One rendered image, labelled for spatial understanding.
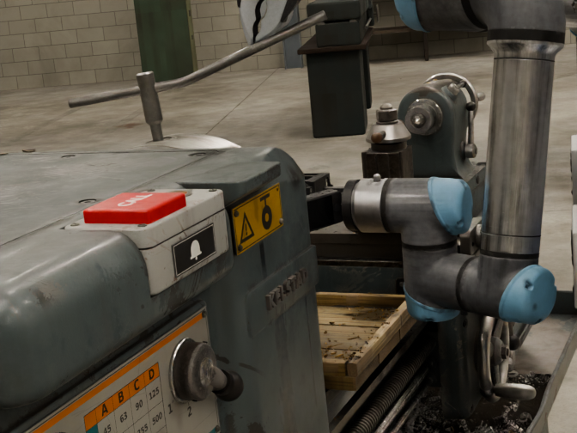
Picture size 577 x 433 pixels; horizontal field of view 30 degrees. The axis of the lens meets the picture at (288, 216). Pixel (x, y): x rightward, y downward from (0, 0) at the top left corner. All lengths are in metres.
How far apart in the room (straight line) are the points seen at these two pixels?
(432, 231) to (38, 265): 0.79
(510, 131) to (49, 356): 0.80
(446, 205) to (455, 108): 1.00
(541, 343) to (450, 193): 1.16
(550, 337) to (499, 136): 1.26
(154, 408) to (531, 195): 0.64
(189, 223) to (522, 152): 0.61
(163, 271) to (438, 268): 0.68
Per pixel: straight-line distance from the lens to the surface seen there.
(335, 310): 1.75
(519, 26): 1.36
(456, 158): 2.44
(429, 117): 2.35
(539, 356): 2.47
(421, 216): 1.43
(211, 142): 1.35
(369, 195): 1.46
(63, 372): 0.73
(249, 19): 1.35
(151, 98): 1.35
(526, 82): 1.36
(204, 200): 0.88
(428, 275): 1.45
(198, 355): 0.92
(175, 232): 0.84
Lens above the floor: 1.44
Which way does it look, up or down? 13 degrees down
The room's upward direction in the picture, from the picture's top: 5 degrees counter-clockwise
